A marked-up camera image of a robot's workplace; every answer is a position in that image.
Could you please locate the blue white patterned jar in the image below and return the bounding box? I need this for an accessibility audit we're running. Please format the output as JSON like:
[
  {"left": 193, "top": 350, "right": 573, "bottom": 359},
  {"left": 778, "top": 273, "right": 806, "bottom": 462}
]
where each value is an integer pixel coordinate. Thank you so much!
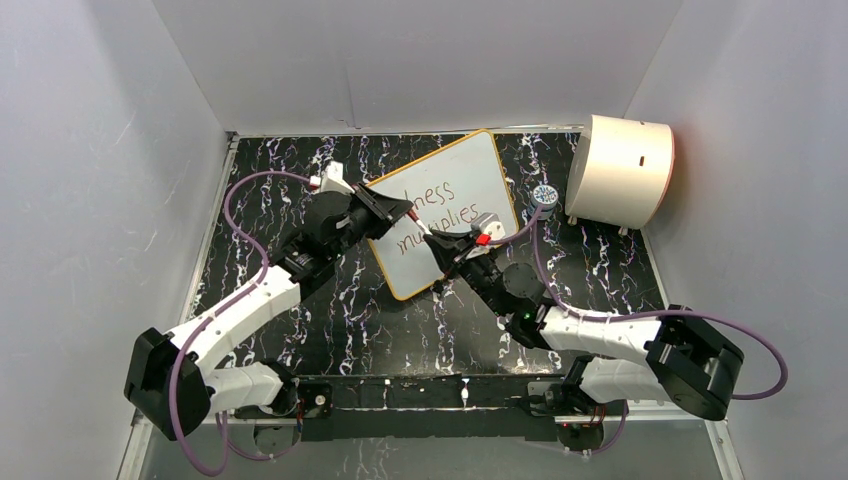
[{"left": 529, "top": 184, "right": 559, "bottom": 221}]

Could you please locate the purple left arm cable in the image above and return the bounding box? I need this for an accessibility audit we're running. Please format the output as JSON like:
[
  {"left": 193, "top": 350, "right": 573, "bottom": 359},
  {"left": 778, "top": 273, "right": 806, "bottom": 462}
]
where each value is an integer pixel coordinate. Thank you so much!
[{"left": 168, "top": 171, "right": 318, "bottom": 478}]

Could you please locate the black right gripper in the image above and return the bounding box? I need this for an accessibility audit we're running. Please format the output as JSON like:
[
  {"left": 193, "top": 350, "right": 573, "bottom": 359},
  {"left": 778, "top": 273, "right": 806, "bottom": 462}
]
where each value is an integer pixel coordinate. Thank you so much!
[{"left": 425, "top": 227, "right": 509, "bottom": 317}]

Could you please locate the white cylindrical drum container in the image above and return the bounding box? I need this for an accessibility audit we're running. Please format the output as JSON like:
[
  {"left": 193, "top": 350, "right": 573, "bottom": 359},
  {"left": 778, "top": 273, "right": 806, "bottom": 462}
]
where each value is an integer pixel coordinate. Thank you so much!
[{"left": 564, "top": 114, "right": 675, "bottom": 235}]

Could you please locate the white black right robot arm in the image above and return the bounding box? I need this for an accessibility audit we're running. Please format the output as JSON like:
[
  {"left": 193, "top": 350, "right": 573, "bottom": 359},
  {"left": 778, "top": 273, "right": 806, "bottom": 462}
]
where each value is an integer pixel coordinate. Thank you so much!
[{"left": 424, "top": 231, "right": 744, "bottom": 421}]

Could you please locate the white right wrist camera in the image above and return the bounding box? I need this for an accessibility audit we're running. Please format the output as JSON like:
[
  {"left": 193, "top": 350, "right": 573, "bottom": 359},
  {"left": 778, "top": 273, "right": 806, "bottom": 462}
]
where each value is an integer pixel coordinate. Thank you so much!
[{"left": 471, "top": 213, "right": 506, "bottom": 246}]

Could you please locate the yellow framed whiteboard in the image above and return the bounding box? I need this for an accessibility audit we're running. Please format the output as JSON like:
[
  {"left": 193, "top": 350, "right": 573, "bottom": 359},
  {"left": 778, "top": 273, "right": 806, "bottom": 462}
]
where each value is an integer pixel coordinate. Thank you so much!
[{"left": 368, "top": 130, "right": 520, "bottom": 301}]

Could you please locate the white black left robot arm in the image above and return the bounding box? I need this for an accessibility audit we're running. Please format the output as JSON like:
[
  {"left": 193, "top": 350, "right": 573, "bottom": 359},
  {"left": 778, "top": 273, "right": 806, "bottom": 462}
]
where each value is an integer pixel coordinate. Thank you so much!
[{"left": 124, "top": 184, "right": 414, "bottom": 440}]

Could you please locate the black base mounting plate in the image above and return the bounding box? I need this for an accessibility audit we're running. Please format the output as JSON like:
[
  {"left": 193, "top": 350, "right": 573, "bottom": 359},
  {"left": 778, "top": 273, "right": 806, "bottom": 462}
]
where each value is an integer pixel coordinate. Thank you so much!
[{"left": 235, "top": 374, "right": 604, "bottom": 444}]

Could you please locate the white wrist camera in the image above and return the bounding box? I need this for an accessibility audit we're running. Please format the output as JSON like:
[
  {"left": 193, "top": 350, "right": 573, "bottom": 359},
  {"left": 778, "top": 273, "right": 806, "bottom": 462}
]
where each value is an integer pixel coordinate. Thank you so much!
[
  {"left": 309, "top": 161, "right": 354, "bottom": 195},
  {"left": 471, "top": 213, "right": 506, "bottom": 246}
]

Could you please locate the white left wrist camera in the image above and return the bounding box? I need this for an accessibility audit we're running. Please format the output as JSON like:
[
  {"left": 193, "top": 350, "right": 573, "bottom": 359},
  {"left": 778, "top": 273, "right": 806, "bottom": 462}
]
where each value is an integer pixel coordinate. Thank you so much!
[{"left": 309, "top": 161, "right": 354, "bottom": 195}]

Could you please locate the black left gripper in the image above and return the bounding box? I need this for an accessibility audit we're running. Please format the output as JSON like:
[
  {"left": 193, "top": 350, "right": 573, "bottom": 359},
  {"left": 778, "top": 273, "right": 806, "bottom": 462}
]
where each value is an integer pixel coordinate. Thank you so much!
[{"left": 330, "top": 185, "right": 415, "bottom": 263}]

